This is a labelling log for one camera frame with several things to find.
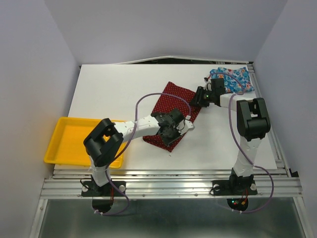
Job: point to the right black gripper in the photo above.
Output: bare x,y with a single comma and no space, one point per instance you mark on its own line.
197,100

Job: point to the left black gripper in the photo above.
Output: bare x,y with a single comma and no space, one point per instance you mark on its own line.
167,141

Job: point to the red polka dot skirt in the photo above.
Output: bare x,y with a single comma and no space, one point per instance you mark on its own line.
166,104

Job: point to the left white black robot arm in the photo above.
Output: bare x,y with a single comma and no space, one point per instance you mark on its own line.
103,142

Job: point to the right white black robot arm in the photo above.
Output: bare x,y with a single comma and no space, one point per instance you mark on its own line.
253,124

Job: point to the blue floral folded skirt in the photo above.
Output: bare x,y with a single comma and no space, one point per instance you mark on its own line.
235,80

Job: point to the yellow plastic tray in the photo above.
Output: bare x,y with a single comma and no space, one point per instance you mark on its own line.
66,145

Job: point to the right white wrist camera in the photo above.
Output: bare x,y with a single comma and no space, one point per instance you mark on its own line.
208,85

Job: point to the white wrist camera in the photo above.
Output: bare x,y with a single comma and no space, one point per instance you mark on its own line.
185,126
208,85

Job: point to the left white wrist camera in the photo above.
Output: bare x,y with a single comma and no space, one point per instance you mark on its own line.
185,126

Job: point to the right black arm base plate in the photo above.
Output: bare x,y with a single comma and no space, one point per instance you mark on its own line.
226,188

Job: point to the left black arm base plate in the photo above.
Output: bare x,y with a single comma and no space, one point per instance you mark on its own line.
119,189

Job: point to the aluminium frame rail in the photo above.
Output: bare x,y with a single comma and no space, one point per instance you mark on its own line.
160,184

